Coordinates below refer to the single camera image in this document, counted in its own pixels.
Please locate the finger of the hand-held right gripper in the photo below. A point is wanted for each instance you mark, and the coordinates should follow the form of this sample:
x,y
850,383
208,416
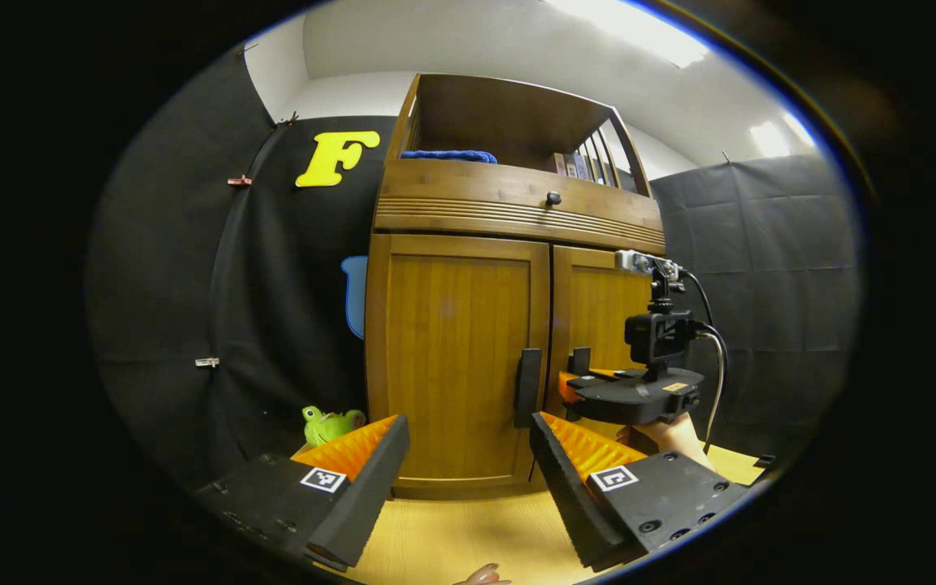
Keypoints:
x,y
614,374
572,388

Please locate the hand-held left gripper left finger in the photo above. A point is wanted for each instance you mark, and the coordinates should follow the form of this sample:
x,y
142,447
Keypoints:
x,y
366,504

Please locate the small ceiling light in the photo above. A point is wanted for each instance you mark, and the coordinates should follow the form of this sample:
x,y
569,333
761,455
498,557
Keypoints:
x,y
769,140

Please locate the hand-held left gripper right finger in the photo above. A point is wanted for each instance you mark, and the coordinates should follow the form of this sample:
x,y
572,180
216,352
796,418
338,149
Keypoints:
x,y
565,504

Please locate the grey spine book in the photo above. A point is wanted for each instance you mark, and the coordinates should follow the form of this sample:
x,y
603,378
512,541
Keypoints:
x,y
582,166

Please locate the blue cloth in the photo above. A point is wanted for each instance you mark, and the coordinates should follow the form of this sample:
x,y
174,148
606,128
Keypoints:
x,y
448,156

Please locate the wooden double-door shoe cabinet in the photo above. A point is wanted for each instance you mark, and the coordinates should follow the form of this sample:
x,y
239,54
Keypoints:
x,y
509,114

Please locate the large ceiling light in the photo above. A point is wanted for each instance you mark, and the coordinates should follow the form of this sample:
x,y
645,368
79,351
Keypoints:
x,y
639,28

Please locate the tan spine book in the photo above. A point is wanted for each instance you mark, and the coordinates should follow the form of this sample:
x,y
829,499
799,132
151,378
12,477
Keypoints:
x,y
560,165

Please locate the red clip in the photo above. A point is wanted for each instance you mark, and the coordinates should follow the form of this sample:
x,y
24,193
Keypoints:
x,y
239,180

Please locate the black backdrop cloth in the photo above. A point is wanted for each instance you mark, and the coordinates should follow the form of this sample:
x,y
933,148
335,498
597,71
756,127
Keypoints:
x,y
192,284

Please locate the wooden cabinet door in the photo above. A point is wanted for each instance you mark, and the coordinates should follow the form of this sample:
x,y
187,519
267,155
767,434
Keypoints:
x,y
452,341
598,309

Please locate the green frog plush toy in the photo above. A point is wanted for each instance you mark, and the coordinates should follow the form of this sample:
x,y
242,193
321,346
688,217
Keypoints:
x,y
326,426

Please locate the silver clip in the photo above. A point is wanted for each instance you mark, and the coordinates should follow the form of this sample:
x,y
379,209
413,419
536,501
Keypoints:
x,y
207,362

